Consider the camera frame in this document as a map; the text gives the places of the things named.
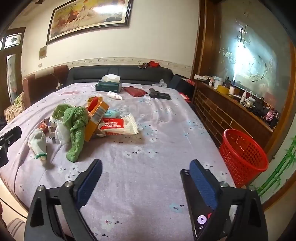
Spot green towel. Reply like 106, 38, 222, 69
53, 104, 89, 163

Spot white plastic bag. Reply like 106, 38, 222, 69
54, 118, 71, 144

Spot red flat pouch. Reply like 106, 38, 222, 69
122, 86, 148, 97

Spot white paper packaging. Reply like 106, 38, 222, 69
47, 116, 58, 143

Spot white charger with cable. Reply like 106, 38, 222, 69
50, 73, 64, 90

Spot bamboo painted panel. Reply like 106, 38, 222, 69
251, 137, 296, 197

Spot pink cloth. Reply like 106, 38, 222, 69
265, 110, 279, 123

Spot dark printed packet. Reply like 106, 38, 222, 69
180, 169, 216, 241

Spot wooden door with glass panes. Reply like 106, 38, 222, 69
0, 27, 26, 105

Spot white work glove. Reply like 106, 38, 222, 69
28, 128, 48, 165

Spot orange carton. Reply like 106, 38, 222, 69
84, 97, 110, 142

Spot red paper box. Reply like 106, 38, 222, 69
87, 97, 99, 112

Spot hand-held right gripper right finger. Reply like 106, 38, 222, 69
190, 159, 269, 241

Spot white spray bottle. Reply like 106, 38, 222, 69
107, 91, 124, 100

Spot patterned fabric chair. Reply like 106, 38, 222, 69
4, 91, 28, 123

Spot brown armchair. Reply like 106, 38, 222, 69
22, 65, 69, 109

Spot teal tissue pack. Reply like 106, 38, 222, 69
103, 110, 121, 118

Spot black toy pistol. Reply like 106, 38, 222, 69
149, 88, 171, 100

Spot framed horse painting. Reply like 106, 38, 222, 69
46, 0, 134, 45

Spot wooden cabinet with brick pattern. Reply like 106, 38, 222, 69
193, 80, 274, 160

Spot black handbag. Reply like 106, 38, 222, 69
250, 97, 266, 118

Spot red plastic basket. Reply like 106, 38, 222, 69
219, 128, 269, 188

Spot dark green tissue box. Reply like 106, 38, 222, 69
95, 74, 122, 92

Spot red and white tissue pack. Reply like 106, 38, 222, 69
98, 113, 139, 137

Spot black bag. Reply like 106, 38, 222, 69
167, 74, 197, 103

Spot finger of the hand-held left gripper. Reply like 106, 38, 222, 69
0, 126, 22, 149
0, 146, 9, 168

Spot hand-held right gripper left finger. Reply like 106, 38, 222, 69
24, 159, 103, 241

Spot dark sofa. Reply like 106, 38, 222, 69
68, 66, 174, 86

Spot wood framed etched glass partition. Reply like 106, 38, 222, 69
191, 0, 293, 160

